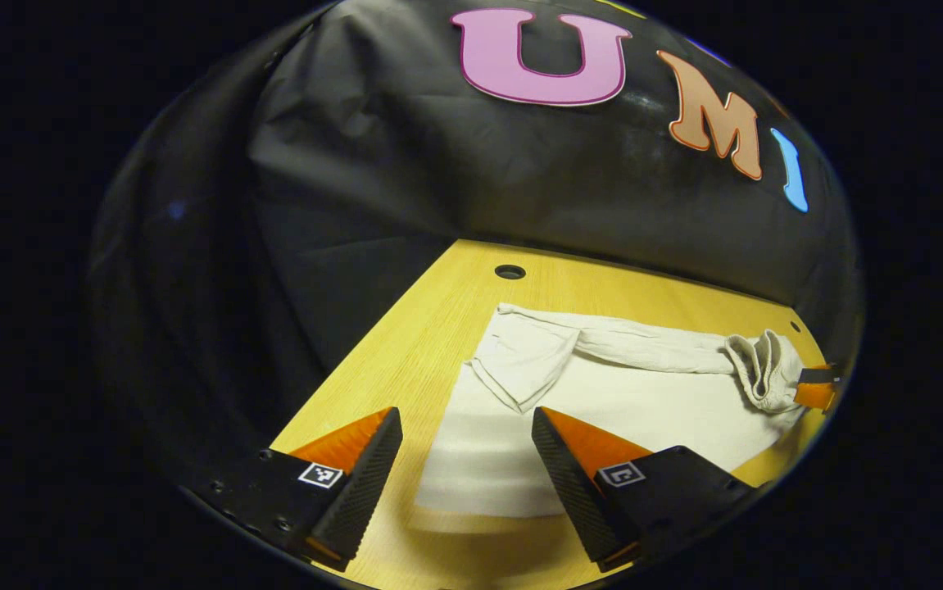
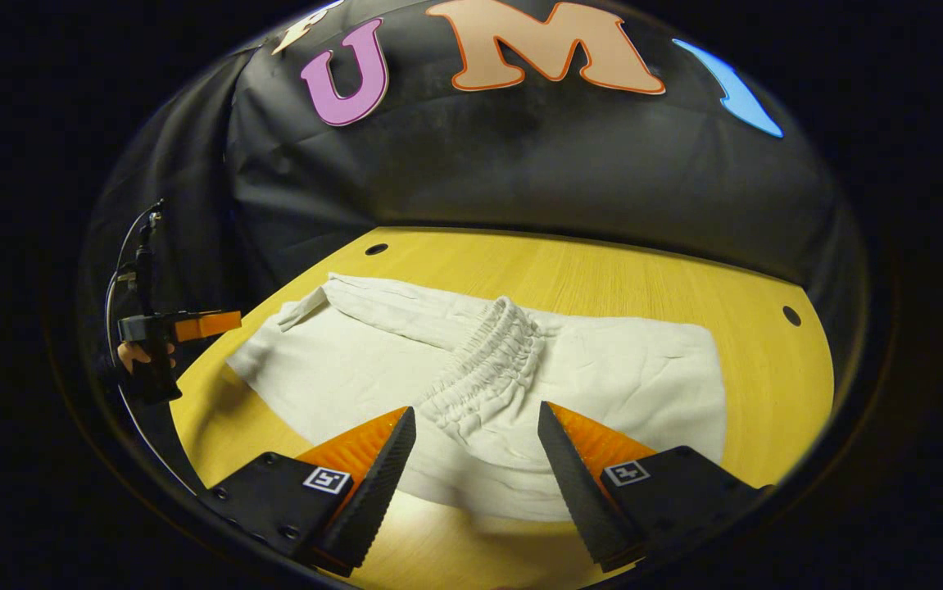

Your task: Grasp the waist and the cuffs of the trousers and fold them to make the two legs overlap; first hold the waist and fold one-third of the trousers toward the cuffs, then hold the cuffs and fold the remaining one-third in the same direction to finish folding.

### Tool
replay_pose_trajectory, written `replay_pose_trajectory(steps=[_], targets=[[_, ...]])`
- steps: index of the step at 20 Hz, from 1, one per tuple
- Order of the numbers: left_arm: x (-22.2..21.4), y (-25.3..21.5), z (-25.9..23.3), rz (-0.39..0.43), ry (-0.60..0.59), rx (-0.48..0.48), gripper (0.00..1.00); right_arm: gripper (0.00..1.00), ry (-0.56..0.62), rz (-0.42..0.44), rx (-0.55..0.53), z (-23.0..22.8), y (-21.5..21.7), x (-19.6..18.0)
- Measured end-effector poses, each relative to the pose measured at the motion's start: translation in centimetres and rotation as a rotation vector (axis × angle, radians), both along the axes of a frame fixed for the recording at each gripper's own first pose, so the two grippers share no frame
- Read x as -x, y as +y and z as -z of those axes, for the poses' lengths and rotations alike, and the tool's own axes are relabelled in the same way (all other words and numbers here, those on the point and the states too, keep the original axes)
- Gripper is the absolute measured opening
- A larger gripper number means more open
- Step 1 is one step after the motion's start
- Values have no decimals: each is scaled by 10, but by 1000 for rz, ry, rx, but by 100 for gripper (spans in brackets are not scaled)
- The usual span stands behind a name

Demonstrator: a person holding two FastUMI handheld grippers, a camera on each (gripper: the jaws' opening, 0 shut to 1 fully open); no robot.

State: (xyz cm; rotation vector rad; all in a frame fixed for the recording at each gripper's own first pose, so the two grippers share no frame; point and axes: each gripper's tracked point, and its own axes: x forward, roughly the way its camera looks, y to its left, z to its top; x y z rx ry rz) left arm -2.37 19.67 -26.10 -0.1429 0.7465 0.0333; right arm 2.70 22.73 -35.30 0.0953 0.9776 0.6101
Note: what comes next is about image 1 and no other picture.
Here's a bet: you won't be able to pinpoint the black backdrop cloth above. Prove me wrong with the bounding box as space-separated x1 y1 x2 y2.
90 0 864 486

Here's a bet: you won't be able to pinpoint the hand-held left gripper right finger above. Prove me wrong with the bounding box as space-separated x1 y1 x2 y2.
530 406 768 574

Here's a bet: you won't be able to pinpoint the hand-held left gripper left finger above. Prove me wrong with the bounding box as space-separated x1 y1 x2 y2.
183 406 405 573

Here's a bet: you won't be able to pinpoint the white jeans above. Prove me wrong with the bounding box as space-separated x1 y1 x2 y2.
414 303 829 520

